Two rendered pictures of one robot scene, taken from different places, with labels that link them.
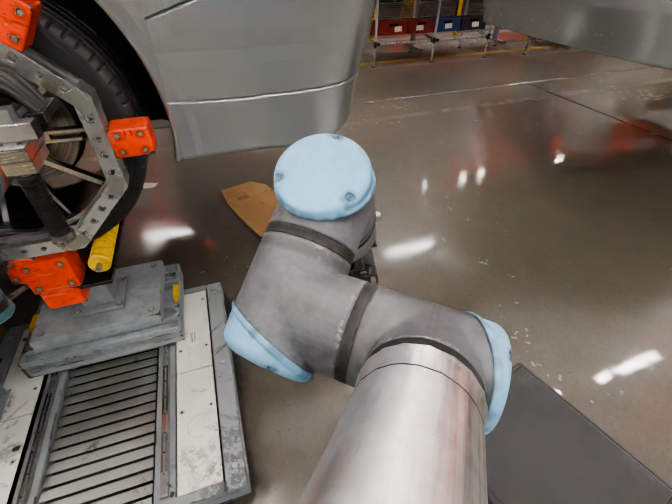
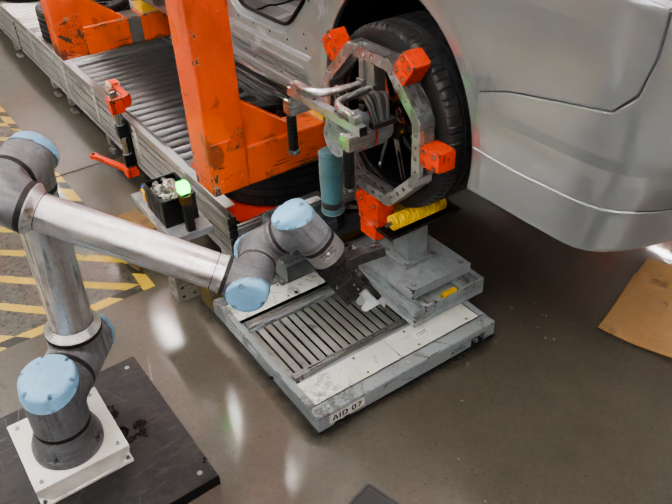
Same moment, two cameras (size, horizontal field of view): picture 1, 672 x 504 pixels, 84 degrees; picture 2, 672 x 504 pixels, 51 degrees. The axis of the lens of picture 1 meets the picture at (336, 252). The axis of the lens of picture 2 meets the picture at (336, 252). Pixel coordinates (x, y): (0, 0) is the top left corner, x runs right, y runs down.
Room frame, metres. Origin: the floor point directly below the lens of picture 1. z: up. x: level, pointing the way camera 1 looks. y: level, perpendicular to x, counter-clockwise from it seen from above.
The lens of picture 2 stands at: (0.06, -1.33, 1.91)
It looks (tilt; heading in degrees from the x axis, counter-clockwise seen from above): 36 degrees down; 75
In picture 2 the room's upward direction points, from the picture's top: 3 degrees counter-clockwise
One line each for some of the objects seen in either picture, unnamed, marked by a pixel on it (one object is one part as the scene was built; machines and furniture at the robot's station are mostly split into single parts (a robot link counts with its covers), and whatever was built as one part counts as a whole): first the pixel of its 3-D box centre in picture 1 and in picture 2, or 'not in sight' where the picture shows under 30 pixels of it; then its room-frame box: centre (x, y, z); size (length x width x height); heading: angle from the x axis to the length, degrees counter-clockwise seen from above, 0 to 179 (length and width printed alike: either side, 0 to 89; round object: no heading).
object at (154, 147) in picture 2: not in sight; (129, 129); (-0.10, 2.36, 0.28); 2.47 x 0.09 x 0.22; 108
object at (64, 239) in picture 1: (45, 206); (348, 169); (0.61, 0.56, 0.83); 0.04 x 0.04 x 0.16
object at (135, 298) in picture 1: (91, 277); (410, 233); (0.94, 0.85, 0.32); 0.40 x 0.30 x 0.28; 108
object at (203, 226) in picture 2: not in sight; (170, 212); (0.03, 1.16, 0.44); 0.43 x 0.17 x 0.03; 108
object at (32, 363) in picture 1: (112, 313); (409, 271); (0.94, 0.85, 0.13); 0.50 x 0.36 x 0.10; 108
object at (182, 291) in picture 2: not in sight; (177, 254); (0.02, 1.19, 0.21); 0.10 x 0.10 x 0.42; 18
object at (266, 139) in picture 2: not in sight; (292, 120); (0.58, 1.27, 0.69); 0.52 x 0.17 x 0.35; 18
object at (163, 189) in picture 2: not in sight; (170, 198); (0.04, 1.13, 0.51); 0.20 x 0.14 x 0.13; 107
